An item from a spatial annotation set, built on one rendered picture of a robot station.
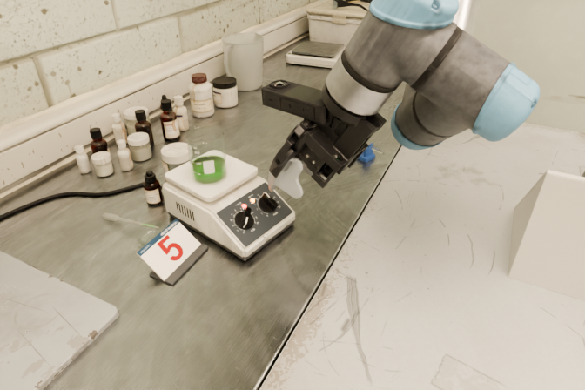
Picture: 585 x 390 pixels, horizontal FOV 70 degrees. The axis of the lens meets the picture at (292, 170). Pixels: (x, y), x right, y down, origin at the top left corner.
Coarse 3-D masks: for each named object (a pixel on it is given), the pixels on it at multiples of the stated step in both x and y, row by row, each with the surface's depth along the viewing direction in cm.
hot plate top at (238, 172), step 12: (228, 156) 78; (180, 168) 74; (228, 168) 74; (240, 168) 74; (252, 168) 74; (168, 180) 72; (180, 180) 70; (228, 180) 70; (240, 180) 71; (192, 192) 68; (204, 192) 67; (216, 192) 67
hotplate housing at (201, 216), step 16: (256, 176) 75; (176, 192) 71; (240, 192) 71; (176, 208) 73; (192, 208) 69; (208, 208) 67; (192, 224) 71; (208, 224) 68; (224, 224) 66; (288, 224) 72; (224, 240) 67; (256, 240) 67; (240, 256) 66
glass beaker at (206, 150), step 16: (192, 128) 70; (208, 128) 70; (192, 144) 65; (208, 144) 65; (224, 144) 68; (192, 160) 67; (208, 160) 67; (224, 160) 69; (192, 176) 69; (208, 176) 68; (224, 176) 70
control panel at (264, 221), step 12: (252, 192) 72; (240, 204) 69; (252, 204) 70; (228, 216) 67; (252, 216) 69; (264, 216) 70; (276, 216) 71; (240, 228) 67; (252, 228) 67; (264, 228) 68; (240, 240) 65; (252, 240) 66
